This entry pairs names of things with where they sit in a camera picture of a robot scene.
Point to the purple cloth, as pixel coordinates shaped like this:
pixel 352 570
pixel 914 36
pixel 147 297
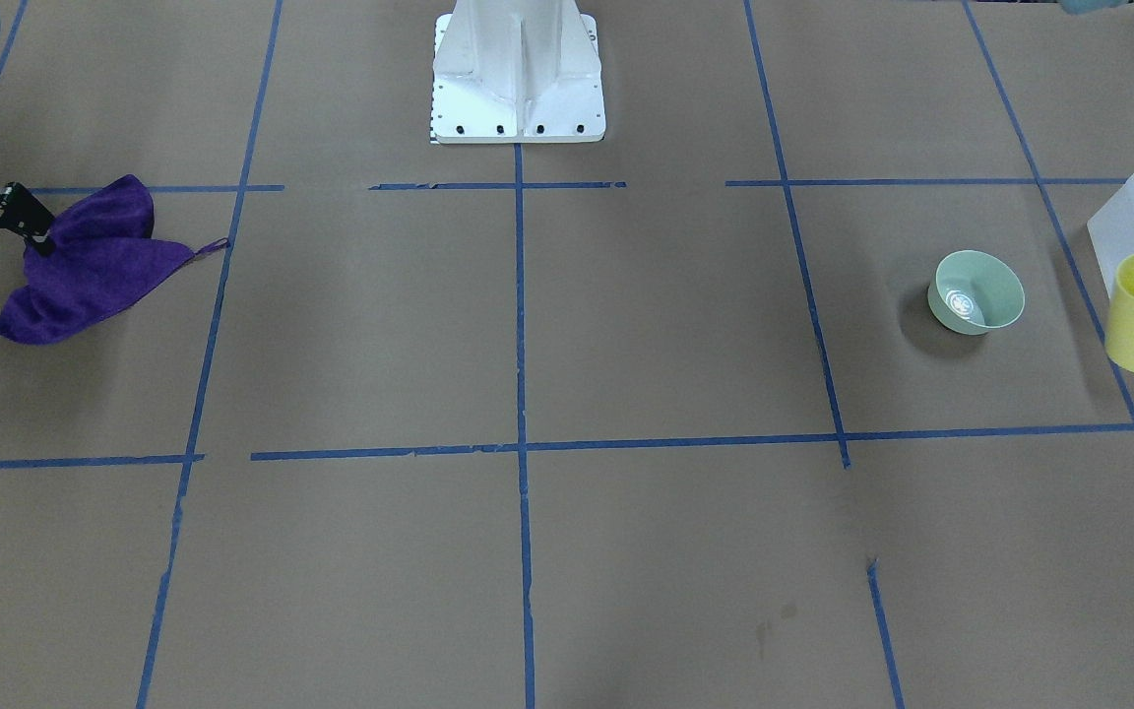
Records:
pixel 105 260

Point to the translucent plastic box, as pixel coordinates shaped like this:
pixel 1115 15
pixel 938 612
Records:
pixel 1111 232

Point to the green ceramic bowl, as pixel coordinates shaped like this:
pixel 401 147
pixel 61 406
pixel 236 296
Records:
pixel 972 293

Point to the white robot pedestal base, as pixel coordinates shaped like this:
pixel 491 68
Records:
pixel 517 72

